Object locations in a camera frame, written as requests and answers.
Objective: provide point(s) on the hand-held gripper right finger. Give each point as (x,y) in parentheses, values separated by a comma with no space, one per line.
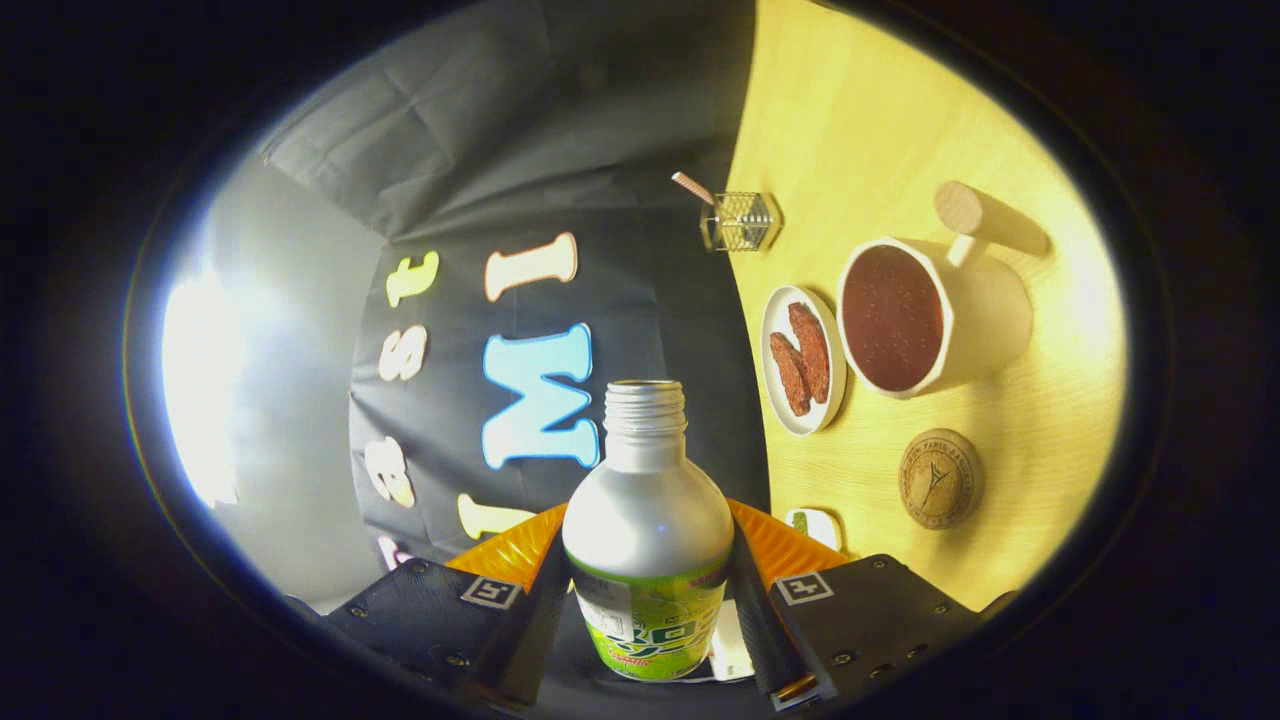
(760,630)

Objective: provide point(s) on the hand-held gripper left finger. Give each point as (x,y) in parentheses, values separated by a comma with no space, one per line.
(535,630)

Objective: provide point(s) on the silver juice bottle green label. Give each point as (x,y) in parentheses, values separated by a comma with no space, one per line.
(645,520)

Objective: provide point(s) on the round cork coaster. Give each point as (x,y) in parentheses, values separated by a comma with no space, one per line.
(940,480)

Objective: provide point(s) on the white divided bean dish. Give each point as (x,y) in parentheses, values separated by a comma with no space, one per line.
(822,525)

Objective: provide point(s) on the white oval plate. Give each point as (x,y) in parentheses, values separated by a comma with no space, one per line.
(835,400)

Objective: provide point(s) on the brown meat slice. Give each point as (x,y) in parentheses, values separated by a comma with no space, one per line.
(810,350)
(788,375)

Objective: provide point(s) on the pink straw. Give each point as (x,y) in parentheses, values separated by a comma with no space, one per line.
(692,187)

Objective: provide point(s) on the light wooden table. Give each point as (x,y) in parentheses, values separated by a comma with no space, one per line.
(850,100)

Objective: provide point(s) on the black backdrop cloth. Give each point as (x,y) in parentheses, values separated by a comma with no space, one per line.
(650,100)

